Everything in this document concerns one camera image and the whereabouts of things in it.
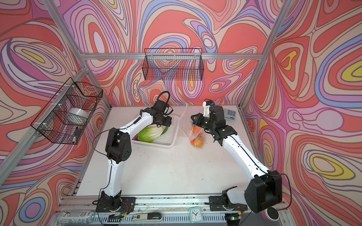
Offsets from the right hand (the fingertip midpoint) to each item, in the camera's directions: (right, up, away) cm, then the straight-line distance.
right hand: (191, 119), depth 78 cm
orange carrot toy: (+1, -16, +18) cm, 24 cm away
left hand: (-14, -1, +20) cm, 25 cm away
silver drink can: (-57, -47, -12) cm, 75 cm away
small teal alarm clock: (+1, -48, -9) cm, 48 cm away
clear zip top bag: (0, -6, +25) cm, 26 cm away
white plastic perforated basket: (-15, -14, +20) cm, 29 cm away
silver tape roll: (-59, +2, -8) cm, 59 cm away
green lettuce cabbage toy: (-27, -9, +14) cm, 32 cm away
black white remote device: (-21, -47, -12) cm, 53 cm away
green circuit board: (-41, -52, -6) cm, 66 cm away
